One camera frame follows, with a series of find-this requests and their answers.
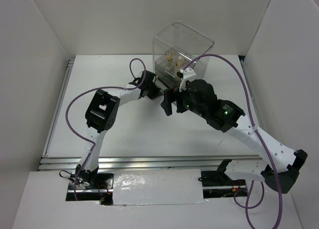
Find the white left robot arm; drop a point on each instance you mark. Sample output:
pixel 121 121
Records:
pixel 100 117

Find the cream foundation bottle gold collar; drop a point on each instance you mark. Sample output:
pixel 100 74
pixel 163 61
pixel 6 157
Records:
pixel 179 63

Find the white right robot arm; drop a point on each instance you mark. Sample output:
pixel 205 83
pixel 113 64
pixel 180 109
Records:
pixel 279 166

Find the aluminium frame rail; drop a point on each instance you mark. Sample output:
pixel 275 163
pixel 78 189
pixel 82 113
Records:
pixel 107 163

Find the clear acrylic makeup organizer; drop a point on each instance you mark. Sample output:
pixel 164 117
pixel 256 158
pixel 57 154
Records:
pixel 180 40

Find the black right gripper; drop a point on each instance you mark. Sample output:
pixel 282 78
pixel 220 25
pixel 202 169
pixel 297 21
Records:
pixel 179 107

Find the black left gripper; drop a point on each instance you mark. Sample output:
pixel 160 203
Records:
pixel 156 93

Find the small gold cap bottle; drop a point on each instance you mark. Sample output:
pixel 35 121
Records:
pixel 169 61

